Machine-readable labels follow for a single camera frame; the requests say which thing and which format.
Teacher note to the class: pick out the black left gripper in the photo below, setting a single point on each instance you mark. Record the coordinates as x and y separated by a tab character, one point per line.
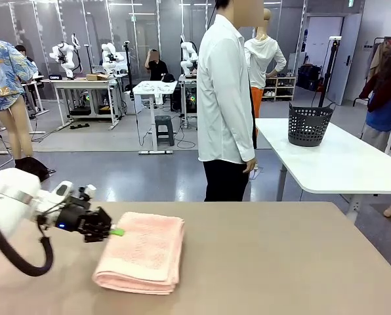
69	218

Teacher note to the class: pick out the pink terry towel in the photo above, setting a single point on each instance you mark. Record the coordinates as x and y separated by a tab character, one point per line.
143	249

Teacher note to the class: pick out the person's right forearm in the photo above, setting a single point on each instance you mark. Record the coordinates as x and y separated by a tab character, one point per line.
244	144

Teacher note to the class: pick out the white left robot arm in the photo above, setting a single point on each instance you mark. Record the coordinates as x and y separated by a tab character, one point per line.
8	197

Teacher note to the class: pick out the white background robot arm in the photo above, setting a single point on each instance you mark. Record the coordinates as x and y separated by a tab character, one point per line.
67	67
109	62
186	64

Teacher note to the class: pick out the person's right hand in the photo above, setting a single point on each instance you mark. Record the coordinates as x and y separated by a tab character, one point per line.
250	165

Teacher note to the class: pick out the black bag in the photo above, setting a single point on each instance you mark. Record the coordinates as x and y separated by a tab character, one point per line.
34	169

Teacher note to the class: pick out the grey plastic stool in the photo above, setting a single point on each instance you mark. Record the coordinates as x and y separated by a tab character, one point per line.
164	131

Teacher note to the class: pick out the beige mannequin with cap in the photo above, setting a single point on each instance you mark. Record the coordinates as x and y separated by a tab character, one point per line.
20	124

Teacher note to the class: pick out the wide white work desk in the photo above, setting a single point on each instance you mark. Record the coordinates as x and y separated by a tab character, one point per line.
84	83

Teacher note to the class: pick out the flat cardboard box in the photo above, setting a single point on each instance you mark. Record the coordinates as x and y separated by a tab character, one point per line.
97	77

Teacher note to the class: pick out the white desk with clutter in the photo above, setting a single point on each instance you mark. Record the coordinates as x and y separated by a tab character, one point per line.
154	87

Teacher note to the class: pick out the black desk sign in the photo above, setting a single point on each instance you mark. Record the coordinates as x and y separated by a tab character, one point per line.
55	77

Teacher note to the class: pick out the computer tower with lights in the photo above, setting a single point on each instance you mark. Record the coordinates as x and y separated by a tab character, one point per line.
190	100

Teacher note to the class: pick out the small white desk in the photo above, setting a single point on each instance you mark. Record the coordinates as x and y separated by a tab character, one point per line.
34	82

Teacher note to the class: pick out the seated person in black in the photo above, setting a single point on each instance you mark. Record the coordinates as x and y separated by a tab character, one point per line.
157	70

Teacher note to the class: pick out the grey desk with computer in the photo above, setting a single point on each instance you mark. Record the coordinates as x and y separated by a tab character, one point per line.
187	78

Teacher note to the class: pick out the person in white shirt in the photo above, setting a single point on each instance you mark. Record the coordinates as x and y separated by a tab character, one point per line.
221	98

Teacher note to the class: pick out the blue floral shirt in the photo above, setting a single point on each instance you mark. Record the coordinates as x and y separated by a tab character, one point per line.
2	72

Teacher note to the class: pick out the dark-haired person at desk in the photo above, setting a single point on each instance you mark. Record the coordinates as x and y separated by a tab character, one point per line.
20	50

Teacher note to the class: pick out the orange trousers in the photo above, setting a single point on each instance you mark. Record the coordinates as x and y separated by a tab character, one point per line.
257	105

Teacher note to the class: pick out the wooden shoe shelf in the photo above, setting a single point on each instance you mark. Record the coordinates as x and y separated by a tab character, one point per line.
280	88

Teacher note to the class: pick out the dark perforated laundry basket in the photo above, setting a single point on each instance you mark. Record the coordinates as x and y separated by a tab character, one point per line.
310	128

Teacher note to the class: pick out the white hoodie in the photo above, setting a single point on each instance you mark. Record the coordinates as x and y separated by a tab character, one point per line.
264	59

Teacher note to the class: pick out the white side table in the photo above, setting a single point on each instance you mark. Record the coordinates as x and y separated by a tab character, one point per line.
330	164

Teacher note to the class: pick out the black suitcases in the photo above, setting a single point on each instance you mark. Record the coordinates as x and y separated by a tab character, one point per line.
308	77

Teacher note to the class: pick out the beige mannequin hand on hip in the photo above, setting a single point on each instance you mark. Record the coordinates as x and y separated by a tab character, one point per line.
266	23

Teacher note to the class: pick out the black light stand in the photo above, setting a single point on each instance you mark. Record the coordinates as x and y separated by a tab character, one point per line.
329	65

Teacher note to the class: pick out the black clothes rack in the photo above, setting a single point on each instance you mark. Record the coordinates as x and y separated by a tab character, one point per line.
359	100

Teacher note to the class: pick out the grey door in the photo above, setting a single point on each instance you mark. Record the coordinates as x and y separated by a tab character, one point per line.
346	59

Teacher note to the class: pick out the blue garment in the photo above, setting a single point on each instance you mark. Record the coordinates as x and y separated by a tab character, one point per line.
384	115

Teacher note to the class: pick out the beige coat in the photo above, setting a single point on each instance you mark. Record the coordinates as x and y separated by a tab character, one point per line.
377	62

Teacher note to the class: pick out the dark brown jacket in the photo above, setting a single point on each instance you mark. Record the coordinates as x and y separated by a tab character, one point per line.
390	72

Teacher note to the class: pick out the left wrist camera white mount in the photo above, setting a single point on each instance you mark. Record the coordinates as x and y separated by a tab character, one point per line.
90	189

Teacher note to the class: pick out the black camera pole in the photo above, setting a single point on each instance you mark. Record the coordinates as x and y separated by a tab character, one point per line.
127	65

